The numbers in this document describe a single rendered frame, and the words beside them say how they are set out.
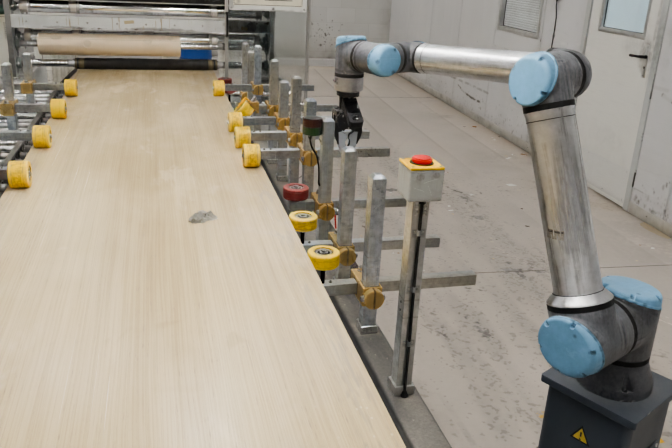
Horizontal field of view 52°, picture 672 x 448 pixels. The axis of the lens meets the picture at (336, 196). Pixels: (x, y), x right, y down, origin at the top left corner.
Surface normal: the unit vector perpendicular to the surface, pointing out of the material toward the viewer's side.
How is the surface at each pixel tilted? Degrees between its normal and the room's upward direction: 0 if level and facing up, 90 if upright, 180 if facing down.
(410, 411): 0
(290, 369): 0
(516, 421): 0
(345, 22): 90
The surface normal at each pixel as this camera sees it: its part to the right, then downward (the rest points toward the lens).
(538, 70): -0.80, 0.04
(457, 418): 0.05, -0.94
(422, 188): 0.25, 0.33
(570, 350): -0.76, 0.26
